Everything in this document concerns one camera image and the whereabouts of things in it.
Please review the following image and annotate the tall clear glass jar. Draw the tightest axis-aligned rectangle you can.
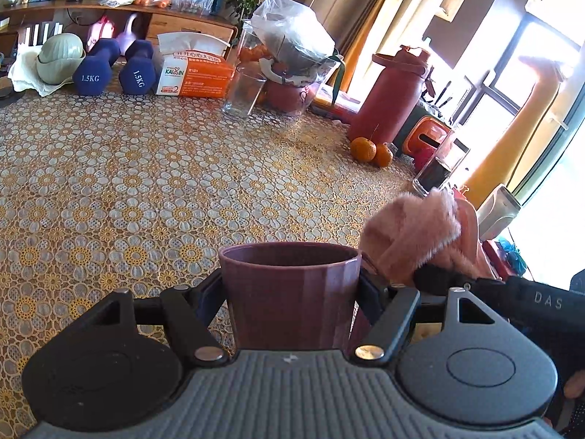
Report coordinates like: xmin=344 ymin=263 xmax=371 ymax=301
xmin=237 ymin=18 xmax=275 ymax=67

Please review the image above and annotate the white cloth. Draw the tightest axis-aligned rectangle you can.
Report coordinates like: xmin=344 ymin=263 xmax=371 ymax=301
xmin=8 ymin=49 xmax=76 ymax=98

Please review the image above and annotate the clear plastic bag over bowl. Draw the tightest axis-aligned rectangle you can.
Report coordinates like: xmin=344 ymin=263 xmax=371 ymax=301
xmin=250 ymin=0 xmax=338 ymax=78

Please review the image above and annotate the clear drinking glass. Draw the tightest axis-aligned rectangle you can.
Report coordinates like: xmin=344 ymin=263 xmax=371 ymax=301
xmin=222 ymin=66 xmax=268 ymax=120

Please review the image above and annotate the orange curtain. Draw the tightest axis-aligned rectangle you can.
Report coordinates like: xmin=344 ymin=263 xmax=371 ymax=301
xmin=465 ymin=54 xmax=570 ymax=209

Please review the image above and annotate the orange white tissue box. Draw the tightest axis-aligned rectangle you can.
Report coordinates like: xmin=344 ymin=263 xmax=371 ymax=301
xmin=154 ymin=32 xmax=237 ymax=98

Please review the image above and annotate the purple plastic cup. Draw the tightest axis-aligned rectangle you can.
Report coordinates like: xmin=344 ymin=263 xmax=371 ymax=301
xmin=218 ymin=242 xmax=362 ymax=351

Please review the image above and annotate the pale green bowl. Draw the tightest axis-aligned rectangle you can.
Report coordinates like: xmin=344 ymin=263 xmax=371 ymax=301
xmin=36 ymin=32 xmax=86 ymax=86

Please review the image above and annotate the red round pot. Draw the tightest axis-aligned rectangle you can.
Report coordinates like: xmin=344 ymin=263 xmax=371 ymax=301
xmin=264 ymin=75 xmax=317 ymax=117

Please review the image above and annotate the black white striped holder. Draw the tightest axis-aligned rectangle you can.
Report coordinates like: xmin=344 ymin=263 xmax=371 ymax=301
xmin=22 ymin=20 xmax=65 ymax=47

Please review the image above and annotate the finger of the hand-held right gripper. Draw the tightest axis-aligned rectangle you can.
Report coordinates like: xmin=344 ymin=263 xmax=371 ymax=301
xmin=414 ymin=262 xmax=501 ymax=305

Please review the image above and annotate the floral lace tablecloth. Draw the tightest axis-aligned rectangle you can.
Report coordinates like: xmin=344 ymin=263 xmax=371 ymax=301
xmin=0 ymin=61 xmax=439 ymax=439

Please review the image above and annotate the dark red water bottle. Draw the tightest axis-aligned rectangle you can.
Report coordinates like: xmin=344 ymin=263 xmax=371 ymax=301
xmin=348 ymin=45 xmax=433 ymax=148

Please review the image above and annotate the wooden sideboard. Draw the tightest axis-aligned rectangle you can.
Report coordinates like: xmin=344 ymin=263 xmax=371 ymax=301
xmin=0 ymin=0 xmax=239 ymax=67

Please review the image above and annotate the stack of red books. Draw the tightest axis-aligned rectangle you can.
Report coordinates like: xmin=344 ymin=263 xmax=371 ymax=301
xmin=310 ymin=86 xmax=363 ymax=125

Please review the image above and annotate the purple kettlebell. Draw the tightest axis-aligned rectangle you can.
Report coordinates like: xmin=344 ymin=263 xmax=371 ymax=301
xmin=115 ymin=13 xmax=152 ymax=56

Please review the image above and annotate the yellow curtain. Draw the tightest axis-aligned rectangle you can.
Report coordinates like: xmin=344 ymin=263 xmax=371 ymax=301
xmin=336 ymin=0 xmax=433 ymax=94

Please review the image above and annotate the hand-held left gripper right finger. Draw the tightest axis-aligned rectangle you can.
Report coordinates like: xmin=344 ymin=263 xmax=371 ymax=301
xmin=354 ymin=260 xmax=503 ymax=362

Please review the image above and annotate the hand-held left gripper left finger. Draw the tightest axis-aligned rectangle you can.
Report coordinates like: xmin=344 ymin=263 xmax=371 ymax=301
xmin=97 ymin=269 xmax=230 ymax=367

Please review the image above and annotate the pink fluffy cloth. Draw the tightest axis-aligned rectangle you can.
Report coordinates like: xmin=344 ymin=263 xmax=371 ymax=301
xmin=360 ymin=187 xmax=500 ymax=286

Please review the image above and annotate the orange plastic stool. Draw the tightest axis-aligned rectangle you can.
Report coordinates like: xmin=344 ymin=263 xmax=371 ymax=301
xmin=401 ymin=116 xmax=454 ymax=160

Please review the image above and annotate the blue dumbbell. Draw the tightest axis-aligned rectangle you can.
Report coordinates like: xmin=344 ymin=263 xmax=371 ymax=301
xmin=119 ymin=40 xmax=157 ymax=96
xmin=72 ymin=39 xmax=121 ymax=97

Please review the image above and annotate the glass with dark liquid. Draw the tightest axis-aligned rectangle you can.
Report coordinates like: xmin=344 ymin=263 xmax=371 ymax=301
xmin=412 ymin=127 xmax=471 ymax=198

